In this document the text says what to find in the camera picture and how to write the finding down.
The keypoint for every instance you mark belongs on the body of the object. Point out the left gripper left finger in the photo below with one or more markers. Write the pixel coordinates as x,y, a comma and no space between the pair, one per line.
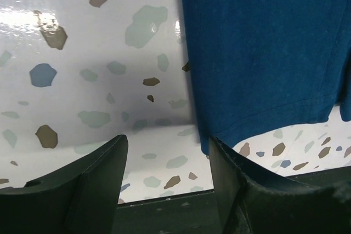
80,197

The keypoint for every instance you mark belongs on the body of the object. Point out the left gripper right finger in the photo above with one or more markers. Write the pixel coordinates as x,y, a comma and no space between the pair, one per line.
253,199

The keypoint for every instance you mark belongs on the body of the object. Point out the dark blue t shirt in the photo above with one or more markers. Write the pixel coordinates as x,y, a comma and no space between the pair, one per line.
260,65

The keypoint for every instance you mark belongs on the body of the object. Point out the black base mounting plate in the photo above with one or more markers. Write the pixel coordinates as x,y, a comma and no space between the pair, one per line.
194,212

